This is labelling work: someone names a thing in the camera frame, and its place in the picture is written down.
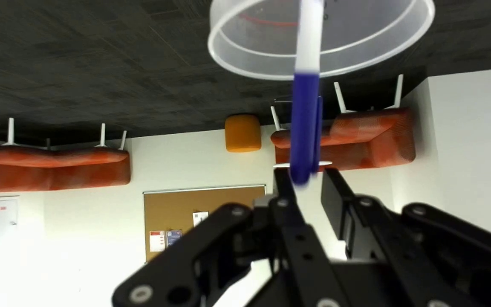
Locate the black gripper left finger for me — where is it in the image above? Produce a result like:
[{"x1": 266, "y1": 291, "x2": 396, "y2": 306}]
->
[{"x1": 275, "y1": 170, "x2": 304, "y2": 226}]

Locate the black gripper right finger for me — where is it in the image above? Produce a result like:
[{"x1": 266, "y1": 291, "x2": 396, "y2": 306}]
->
[{"x1": 321, "y1": 170, "x2": 358, "y2": 260}]

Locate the blue and white marker pen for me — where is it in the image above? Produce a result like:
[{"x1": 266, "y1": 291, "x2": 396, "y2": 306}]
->
[{"x1": 290, "y1": 0, "x2": 324, "y2": 187}]

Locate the clear plastic cup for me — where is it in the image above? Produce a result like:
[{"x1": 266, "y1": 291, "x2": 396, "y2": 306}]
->
[{"x1": 208, "y1": 0, "x2": 435, "y2": 81}]

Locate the orange armchair right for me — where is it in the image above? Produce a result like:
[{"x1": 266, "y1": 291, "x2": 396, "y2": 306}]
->
[{"x1": 268, "y1": 74, "x2": 418, "y2": 173}]

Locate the orange armchair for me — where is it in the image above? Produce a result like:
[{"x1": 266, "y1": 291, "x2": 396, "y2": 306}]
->
[
  {"x1": 0, "y1": 120, "x2": 132, "y2": 193},
  {"x1": 268, "y1": 74, "x2": 418, "y2": 173}
]

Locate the yellow round ottoman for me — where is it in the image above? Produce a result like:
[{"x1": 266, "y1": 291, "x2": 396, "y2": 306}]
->
[{"x1": 225, "y1": 115, "x2": 261, "y2": 153}]

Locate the cork bulletin board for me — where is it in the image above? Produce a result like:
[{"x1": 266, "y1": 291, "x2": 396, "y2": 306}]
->
[{"x1": 143, "y1": 185, "x2": 265, "y2": 260}]

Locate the orange armchair left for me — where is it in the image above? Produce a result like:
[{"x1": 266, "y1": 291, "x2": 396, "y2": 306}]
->
[{"x1": 0, "y1": 120, "x2": 132, "y2": 193}]

